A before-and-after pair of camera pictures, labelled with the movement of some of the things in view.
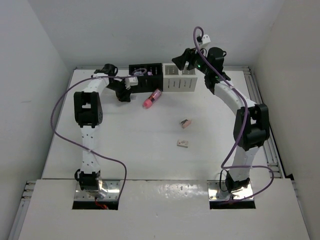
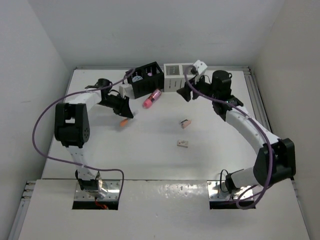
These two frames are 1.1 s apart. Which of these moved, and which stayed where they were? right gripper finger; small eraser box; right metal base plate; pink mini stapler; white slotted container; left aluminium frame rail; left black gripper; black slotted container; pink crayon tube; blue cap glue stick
Moved: blue cap glue stick; right gripper finger; black slotted container; left black gripper
Stayed: pink crayon tube; right metal base plate; white slotted container; pink mini stapler; small eraser box; left aluminium frame rail
